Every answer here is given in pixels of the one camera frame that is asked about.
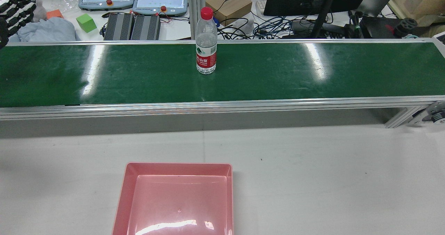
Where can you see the grey plush toy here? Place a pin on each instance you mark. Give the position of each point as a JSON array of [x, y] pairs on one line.
[[41, 12]]

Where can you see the black monitor with stand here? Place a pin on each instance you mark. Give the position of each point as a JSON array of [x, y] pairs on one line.
[[295, 0]]

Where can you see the grey conveyor motor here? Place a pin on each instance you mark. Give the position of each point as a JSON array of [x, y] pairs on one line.
[[436, 113]]

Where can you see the wooden block with hole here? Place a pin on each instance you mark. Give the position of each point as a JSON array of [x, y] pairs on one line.
[[424, 2]]

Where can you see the green conveyor belt aluminium frame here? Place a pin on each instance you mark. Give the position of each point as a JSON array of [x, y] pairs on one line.
[[278, 75]]

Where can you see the clear plastic bag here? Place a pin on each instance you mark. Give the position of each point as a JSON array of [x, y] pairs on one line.
[[66, 0]]

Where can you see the brown cardboard box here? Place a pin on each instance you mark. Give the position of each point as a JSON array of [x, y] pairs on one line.
[[229, 3]]

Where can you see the black equipment box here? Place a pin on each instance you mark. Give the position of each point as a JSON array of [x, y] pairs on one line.
[[375, 28]]

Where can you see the orange cube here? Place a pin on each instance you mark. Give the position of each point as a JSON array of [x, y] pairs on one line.
[[55, 14]]

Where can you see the aluminium profile post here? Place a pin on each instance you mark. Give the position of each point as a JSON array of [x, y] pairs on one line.
[[194, 2]]

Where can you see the clear water bottle red label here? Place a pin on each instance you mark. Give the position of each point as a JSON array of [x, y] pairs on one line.
[[206, 59]]

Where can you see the green foam cube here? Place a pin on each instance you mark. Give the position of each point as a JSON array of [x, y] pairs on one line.
[[86, 23]]

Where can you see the black ribbed roller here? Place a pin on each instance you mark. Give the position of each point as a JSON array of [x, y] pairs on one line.
[[406, 26]]

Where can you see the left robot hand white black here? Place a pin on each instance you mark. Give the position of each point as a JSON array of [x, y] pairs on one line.
[[14, 9]]

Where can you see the black finned power box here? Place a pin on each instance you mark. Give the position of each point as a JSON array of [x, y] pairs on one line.
[[146, 27], [120, 26]]

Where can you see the light blue cloth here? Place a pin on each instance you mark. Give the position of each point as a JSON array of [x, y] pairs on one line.
[[48, 30]]

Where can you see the white keyboard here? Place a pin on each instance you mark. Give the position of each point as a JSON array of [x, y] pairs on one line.
[[260, 7]]

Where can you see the pink plastic basket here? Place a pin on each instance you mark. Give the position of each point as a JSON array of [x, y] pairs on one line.
[[177, 200]]

